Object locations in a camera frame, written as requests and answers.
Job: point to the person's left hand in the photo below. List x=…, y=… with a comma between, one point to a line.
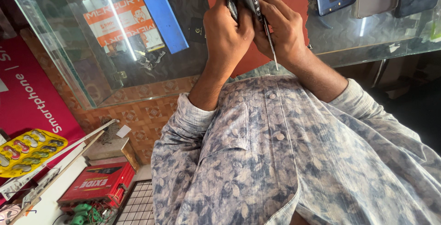
x=224, y=35

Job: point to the person's right hand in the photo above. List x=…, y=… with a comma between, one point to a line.
x=286, y=35

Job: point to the metal tweezers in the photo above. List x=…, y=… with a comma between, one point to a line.
x=272, y=47

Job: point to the small black card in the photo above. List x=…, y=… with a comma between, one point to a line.
x=197, y=30

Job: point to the blue flat box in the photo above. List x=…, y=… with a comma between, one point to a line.
x=166, y=21

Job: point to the bunch of keys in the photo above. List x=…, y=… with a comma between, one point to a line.
x=148, y=59

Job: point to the orange and white box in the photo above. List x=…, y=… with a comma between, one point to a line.
x=120, y=20

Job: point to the blue patterned shirt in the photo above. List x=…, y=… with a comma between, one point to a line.
x=282, y=156

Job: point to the small white card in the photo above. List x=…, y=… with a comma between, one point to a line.
x=123, y=131

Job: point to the glass display counter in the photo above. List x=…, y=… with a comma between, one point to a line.
x=69, y=52

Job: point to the wooden block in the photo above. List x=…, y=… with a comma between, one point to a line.
x=110, y=149

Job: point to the red battery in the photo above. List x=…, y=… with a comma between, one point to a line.
x=98, y=183

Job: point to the pink banner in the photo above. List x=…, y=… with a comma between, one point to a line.
x=31, y=94

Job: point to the long wooden stick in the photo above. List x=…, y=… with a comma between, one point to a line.
x=65, y=168

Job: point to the yellow blister card of holders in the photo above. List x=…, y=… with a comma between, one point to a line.
x=29, y=151

